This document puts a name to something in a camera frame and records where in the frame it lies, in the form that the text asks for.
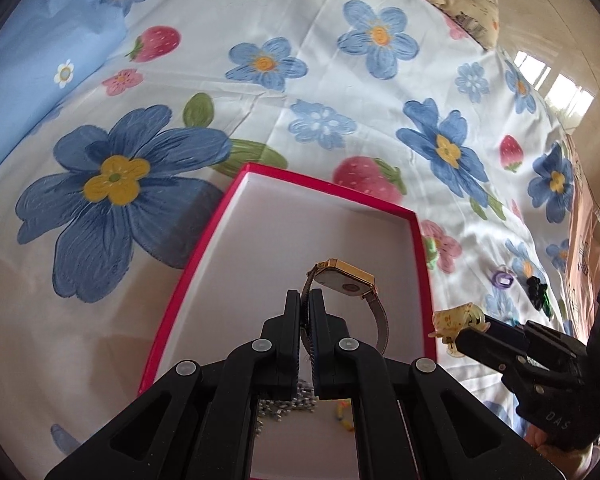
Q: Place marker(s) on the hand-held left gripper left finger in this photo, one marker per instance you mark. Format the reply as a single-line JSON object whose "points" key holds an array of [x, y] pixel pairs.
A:
{"points": [[294, 320]]}

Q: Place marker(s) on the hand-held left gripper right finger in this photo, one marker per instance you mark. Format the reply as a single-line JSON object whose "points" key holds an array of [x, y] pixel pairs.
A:
{"points": [[317, 320]]}

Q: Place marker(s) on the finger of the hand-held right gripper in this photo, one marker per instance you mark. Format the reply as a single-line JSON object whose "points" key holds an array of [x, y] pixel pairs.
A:
{"points": [[505, 332], [480, 347]]}

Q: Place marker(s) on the yellow hair claw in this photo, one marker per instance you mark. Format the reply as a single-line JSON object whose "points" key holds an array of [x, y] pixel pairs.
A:
{"points": [[455, 321]]}

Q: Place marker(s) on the gold wristwatch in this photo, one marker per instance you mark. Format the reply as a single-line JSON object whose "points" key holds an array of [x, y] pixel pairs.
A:
{"points": [[342, 280]]}

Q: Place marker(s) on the purple bow hair clip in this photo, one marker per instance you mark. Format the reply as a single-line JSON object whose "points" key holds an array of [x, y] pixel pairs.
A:
{"points": [[502, 279]]}

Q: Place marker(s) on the red jewelry box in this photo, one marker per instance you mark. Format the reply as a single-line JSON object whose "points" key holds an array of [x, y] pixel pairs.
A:
{"points": [[280, 240]]}

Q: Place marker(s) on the person's right hand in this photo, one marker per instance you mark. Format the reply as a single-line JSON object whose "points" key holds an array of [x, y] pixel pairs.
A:
{"points": [[540, 442]]}

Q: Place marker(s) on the black green hair clip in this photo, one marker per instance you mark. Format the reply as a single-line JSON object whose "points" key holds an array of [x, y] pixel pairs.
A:
{"points": [[537, 292]]}

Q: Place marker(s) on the cartoon print cushion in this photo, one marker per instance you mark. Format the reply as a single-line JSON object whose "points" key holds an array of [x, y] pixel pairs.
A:
{"points": [[455, 0]]}

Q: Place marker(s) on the blue flower print pillow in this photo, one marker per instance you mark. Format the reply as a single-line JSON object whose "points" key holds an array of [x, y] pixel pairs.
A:
{"points": [[40, 60]]}

